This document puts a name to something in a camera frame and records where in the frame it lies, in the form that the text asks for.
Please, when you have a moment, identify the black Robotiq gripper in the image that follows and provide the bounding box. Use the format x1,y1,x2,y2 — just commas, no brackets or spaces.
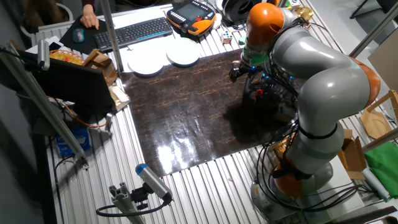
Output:
229,60,259,83

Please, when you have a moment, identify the person's bare hand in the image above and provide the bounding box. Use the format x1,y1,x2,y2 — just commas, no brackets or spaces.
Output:
80,4,100,31

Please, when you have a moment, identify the Rubik's cube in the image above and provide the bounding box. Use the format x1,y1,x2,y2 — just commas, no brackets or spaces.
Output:
220,30,234,45

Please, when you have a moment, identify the white rounded object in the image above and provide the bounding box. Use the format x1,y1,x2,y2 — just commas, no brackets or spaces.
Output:
213,12,223,30

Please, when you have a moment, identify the black filament spool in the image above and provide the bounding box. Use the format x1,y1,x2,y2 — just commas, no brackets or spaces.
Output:
222,0,262,23

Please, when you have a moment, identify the white round plate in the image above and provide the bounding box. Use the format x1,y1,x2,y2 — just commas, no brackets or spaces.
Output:
165,37,201,67
127,46,165,77

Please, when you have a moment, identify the dark brown marble mat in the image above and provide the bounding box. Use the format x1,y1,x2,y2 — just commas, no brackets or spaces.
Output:
119,48,307,178

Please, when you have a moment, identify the orange black teach pendant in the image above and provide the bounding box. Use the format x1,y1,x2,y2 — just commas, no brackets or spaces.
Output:
165,0,217,37

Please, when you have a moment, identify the green yellow button box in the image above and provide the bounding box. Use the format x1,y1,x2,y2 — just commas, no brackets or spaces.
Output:
281,0,302,9

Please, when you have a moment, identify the black computer keyboard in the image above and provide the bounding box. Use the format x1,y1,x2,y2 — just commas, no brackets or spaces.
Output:
93,17,174,53

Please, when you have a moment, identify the white gold paper packet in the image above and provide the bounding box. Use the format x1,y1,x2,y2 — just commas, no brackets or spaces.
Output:
108,85,131,111

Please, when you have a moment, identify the slanted aluminium bar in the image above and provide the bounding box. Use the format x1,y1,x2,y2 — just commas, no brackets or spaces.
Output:
348,2,398,59

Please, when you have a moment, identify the open brown cardboard box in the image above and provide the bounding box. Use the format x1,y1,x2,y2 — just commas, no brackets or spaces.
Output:
337,129,368,181

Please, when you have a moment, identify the wooden plate stand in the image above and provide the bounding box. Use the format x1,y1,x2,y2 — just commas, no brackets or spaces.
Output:
359,89,398,140

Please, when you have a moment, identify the beige board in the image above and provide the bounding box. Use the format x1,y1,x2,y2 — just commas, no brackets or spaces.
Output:
367,35,398,93

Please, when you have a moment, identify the black office chair base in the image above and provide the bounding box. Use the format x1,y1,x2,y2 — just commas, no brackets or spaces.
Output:
349,0,398,19

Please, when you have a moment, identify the black mouse pad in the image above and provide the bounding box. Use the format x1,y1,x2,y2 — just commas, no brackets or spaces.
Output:
58,14,108,56

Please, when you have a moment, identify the blue grey computer mouse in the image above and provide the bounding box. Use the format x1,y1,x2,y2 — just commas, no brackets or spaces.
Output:
72,27,85,44

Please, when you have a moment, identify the green cloth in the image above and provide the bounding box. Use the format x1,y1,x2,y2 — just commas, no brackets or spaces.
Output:
364,141,398,199

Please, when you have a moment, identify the black laptop screen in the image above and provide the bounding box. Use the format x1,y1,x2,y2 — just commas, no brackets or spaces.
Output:
18,49,116,115

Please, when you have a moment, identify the white paper roll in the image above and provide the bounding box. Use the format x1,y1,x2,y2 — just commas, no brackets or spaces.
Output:
362,167,391,203

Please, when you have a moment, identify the short aluminium profile stub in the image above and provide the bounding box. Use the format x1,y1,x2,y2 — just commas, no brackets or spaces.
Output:
108,182,146,224

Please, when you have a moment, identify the blue package box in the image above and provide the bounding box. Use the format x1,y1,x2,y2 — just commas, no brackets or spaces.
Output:
55,127,93,158

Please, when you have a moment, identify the white flat box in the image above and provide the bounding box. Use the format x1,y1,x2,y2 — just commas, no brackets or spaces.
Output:
26,35,65,54

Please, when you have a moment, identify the long slanted aluminium profile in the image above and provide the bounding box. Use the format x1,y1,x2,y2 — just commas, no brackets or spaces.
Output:
0,42,90,169

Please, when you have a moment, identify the green flange mount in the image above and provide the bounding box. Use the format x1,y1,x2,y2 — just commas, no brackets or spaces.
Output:
242,46,270,66

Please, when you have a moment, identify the aluminium profile post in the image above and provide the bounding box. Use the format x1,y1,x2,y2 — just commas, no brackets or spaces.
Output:
99,0,124,74

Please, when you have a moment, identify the silver camera with blue end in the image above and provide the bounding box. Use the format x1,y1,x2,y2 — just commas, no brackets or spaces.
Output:
135,163,174,202

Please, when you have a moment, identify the orange cable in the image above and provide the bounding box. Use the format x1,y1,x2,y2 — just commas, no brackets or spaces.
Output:
46,96,108,129

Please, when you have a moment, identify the black camera cable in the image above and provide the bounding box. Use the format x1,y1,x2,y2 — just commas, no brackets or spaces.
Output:
95,198,174,218

